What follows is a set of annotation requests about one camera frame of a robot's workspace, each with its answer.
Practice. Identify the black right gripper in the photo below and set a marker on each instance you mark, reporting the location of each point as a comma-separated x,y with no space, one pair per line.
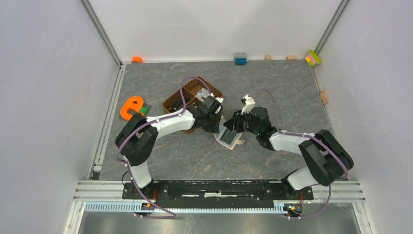
235,122

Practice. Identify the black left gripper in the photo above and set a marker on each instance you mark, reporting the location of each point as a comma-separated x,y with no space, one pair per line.
215,129

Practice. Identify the aluminium frame rail right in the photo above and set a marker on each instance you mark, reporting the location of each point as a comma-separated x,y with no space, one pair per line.
331,25

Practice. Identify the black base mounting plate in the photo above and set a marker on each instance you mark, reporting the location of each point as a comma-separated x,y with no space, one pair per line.
221,194

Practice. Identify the orange round cap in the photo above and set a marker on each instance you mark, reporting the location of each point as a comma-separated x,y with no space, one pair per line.
136,59

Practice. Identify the blue toy brick stack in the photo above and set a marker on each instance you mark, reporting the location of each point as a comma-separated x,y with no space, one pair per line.
240,58

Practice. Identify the small green brick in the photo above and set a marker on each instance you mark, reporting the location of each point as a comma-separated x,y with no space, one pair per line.
144,110

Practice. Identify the silver white card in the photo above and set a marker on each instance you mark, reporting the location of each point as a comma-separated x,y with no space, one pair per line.
202,94

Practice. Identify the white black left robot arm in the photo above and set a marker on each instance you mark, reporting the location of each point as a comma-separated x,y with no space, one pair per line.
136,140

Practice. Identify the orange plastic letter toy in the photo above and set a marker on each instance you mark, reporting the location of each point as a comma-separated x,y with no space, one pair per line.
134,103

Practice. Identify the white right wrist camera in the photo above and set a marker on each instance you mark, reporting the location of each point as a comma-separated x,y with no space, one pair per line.
248,104

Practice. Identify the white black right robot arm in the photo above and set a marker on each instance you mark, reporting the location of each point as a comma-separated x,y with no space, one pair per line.
326,160

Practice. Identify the green pink yellow brick stack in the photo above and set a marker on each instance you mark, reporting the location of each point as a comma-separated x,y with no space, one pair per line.
312,58

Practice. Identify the woven wicker divided basket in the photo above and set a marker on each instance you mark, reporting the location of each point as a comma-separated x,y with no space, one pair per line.
178,108

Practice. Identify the aluminium frame rail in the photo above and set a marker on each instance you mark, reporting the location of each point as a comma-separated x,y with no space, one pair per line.
331,25
101,31

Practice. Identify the dark grey credit card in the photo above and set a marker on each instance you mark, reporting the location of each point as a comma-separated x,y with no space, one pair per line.
228,137

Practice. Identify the aluminium frame rail left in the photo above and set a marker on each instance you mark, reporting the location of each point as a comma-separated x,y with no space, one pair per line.
101,31

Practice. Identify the curved wooden block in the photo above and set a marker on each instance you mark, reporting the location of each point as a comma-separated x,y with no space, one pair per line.
323,97

